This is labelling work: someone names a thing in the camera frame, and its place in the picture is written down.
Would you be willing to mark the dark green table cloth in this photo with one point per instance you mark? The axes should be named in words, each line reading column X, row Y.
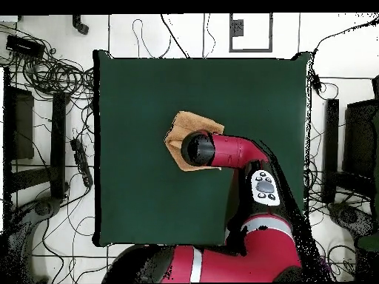
column 148, row 192

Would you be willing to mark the grey chair base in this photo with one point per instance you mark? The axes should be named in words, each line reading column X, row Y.
column 349, row 216
column 44, row 207

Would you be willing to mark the long black power strip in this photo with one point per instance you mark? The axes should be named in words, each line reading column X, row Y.
column 81, row 162

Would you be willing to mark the dark grey square plate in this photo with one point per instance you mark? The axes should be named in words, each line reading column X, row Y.
column 237, row 28

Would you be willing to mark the black angled object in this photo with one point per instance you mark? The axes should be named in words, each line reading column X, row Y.
column 80, row 26

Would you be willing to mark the tan terry towel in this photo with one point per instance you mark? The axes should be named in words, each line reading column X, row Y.
column 189, row 121

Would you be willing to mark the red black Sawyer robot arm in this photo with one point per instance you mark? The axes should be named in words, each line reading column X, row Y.
column 266, row 251

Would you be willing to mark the black stand bar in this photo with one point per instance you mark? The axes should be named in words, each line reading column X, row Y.
column 331, row 148
column 57, row 142

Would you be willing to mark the black cabinet panel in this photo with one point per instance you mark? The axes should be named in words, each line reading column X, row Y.
column 361, row 136
column 23, row 124

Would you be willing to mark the black plug adapter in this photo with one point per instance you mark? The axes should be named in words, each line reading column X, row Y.
column 316, row 82

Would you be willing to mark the black rectangular box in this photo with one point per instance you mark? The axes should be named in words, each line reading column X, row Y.
column 25, row 46

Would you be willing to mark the grey rectangular frame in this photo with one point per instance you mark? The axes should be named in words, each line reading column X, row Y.
column 230, row 44

